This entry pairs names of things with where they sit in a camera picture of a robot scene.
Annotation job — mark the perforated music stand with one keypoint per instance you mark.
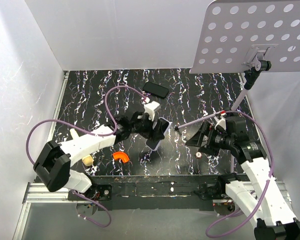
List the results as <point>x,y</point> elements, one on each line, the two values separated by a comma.
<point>259,39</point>

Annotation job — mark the small round coin object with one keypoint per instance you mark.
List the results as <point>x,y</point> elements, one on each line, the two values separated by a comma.
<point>198,155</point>

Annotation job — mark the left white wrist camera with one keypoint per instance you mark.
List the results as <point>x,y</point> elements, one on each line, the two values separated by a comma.
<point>150,108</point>

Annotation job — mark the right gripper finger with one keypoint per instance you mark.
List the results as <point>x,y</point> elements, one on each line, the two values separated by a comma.
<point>209,149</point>
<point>198,138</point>

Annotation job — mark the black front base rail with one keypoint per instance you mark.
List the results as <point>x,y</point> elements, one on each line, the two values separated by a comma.
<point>150,192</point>

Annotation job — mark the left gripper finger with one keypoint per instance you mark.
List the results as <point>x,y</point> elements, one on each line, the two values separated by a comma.
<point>147,134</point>
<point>156,135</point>

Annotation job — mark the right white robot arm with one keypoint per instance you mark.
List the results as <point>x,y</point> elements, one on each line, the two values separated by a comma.
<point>268,211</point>

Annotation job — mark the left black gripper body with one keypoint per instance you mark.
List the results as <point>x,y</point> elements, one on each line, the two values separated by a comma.
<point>144,127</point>

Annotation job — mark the cream wooden pestle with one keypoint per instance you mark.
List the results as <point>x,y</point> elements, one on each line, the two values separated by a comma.
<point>88,159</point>

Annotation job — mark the lavender phone case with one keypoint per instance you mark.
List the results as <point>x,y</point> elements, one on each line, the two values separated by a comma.
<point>154,149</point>

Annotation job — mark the orange curved pipe piece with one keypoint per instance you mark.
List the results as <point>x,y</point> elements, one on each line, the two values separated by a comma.
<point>121,156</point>

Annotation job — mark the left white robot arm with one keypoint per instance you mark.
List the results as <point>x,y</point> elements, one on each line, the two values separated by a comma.
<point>53,166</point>

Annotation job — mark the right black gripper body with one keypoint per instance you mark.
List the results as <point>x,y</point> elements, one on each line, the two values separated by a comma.
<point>222,140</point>

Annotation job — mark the black phone on table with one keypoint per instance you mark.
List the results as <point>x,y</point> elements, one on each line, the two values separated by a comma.
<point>156,90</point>

